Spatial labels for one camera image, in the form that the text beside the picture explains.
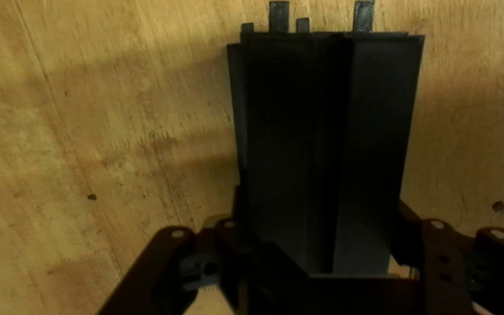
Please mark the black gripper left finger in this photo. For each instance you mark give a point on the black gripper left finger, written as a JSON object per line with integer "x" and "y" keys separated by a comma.
{"x": 175, "y": 265}

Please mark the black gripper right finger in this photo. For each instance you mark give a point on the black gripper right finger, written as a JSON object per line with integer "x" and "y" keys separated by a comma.
{"x": 455, "y": 272}

